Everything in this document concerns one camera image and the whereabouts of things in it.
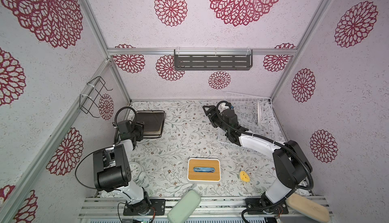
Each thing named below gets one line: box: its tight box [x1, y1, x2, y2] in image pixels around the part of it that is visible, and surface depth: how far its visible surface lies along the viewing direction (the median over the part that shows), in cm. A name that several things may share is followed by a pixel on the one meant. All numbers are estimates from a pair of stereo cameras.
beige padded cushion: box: [285, 193, 330, 223], surface depth 72 cm
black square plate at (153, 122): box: [135, 110, 167, 139], surface depth 102 cm
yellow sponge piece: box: [239, 170, 251, 183], surface depth 83 cm
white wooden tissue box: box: [186, 158, 222, 182], surface depth 83 cm
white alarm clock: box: [128, 161, 147, 187], surface depth 82 cm
